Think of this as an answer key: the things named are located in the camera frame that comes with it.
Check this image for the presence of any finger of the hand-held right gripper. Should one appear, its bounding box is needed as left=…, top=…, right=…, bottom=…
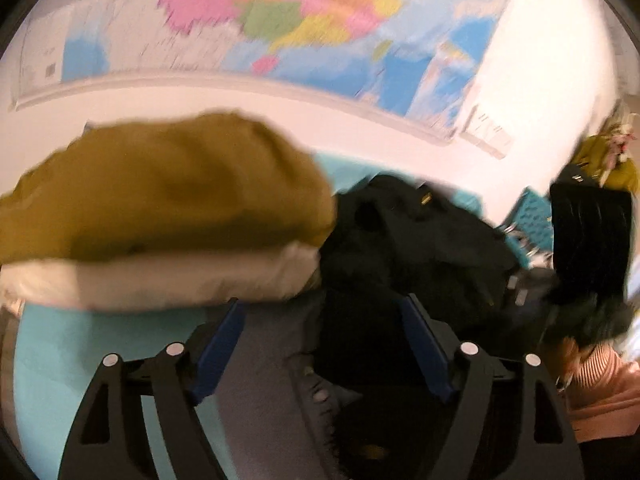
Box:
left=502, top=267, right=571, bottom=331

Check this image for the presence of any person's right forearm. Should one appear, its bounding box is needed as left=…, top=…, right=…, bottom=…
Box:
left=559, top=337, right=640, bottom=443

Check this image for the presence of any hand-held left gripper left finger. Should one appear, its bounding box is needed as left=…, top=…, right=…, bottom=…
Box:
left=57, top=297, right=246, bottom=480

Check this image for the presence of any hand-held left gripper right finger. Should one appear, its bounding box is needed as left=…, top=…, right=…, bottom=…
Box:
left=400, top=292, right=586, bottom=480

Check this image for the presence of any small mustard cloth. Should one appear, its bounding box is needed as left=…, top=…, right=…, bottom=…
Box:
left=572, top=132, right=640, bottom=196

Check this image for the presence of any mustard yellow garment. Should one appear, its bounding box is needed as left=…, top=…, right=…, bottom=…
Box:
left=0, top=110, right=337, bottom=267

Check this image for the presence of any white wall socket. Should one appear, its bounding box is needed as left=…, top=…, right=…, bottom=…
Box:
left=460, top=104, right=516, bottom=159

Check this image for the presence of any cream garment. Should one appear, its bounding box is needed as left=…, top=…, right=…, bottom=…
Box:
left=0, top=242, right=323, bottom=312

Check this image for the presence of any colourful wall map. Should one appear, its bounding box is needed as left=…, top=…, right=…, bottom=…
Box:
left=10, top=0, right=521, bottom=138

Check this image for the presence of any black garment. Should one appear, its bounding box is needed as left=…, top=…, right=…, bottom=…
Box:
left=287, top=175, right=553, bottom=480

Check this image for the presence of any teal plastic basket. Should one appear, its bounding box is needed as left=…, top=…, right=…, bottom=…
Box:
left=501, top=187, right=557, bottom=267

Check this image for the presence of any teal and grey bed sheet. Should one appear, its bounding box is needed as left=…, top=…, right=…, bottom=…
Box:
left=0, top=152, right=501, bottom=480

